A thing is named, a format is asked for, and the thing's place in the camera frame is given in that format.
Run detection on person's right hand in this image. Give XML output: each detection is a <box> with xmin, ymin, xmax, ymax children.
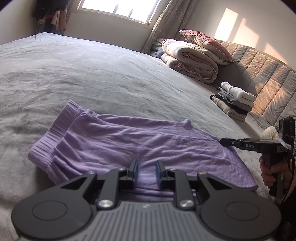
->
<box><xmin>259</xmin><ymin>156</ymin><xmax>291</xmax><ymax>187</ymax></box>

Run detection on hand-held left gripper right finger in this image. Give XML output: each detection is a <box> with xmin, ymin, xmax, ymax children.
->
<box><xmin>155</xmin><ymin>160</ymin><xmax>228</xmax><ymax>209</ymax></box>

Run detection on folded black garment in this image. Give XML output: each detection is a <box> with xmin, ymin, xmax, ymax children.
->
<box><xmin>210</xmin><ymin>95</ymin><xmax>248</xmax><ymax>115</ymax></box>

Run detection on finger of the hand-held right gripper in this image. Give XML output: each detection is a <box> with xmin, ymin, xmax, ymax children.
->
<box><xmin>219</xmin><ymin>137</ymin><xmax>241</xmax><ymax>149</ymax></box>

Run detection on star patterned curtain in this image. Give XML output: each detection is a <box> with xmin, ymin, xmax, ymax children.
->
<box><xmin>140</xmin><ymin>0</ymin><xmax>197</xmax><ymax>54</ymax></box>

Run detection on maroon grey pillow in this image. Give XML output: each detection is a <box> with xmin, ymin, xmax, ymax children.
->
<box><xmin>179</xmin><ymin>29</ymin><xmax>234</xmax><ymax>62</ymax></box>

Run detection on dark hanging clothes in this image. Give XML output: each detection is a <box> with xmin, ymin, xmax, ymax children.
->
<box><xmin>32</xmin><ymin>0</ymin><xmax>67</xmax><ymax>20</ymax></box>

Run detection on pink hanging clothes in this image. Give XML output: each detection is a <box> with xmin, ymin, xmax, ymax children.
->
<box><xmin>38</xmin><ymin>10</ymin><xmax>68</xmax><ymax>32</ymax></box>

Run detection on purple pants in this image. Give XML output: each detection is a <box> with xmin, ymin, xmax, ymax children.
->
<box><xmin>28</xmin><ymin>100</ymin><xmax>259</xmax><ymax>204</ymax></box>

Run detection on person's dark fuzzy clothing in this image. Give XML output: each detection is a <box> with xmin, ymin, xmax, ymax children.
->
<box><xmin>277</xmin><ymin>151</ymin><xmax>296</xmax><ymax>241</ymax></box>

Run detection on green patterned cushion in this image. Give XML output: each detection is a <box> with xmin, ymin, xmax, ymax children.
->
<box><xmin>151</xmin><ymin>39</ymin><xmax>167</xmax><ymax>48</ymax></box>

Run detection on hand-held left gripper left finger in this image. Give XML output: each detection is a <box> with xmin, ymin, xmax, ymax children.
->
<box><xmin>60</xmin><ymin>159</ymin><xmax>139</xmax><ymax>209</ymax></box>

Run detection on folded grey knit garment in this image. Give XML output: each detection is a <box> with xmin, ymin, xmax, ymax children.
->
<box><xmin>217</xmin><ymin>87</ymin><xmax>253</xmax><ymax>112</ymax></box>

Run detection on quilted grey headboard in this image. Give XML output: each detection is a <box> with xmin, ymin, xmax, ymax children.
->
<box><xmin>214</xmin><ymin>40</ymin><xmax>296</xmax><ymax>149</ymax></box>

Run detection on window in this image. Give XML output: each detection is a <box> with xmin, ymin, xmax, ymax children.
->
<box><xmin>76</xmin><ymin>0</ymin><xmax>161</xmax><ymax>25</ymax></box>

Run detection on bed with grey sheet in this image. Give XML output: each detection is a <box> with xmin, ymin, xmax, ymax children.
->
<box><xmin>0</xmin><ymin>32</ymin><xmax>285</xmax><ymax>241</ymax></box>

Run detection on folded beige pink quilt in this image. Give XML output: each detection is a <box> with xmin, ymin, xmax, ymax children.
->
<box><xmin>161</xmin><ymin>39</ymin><xmax>219</xmax><ymax>83</ymax></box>

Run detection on white plush toy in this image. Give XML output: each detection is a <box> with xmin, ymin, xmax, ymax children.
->
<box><xmin>262</xmin><ymin>126</ymin><xmax>279</xmax><ymax>140</ymax></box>

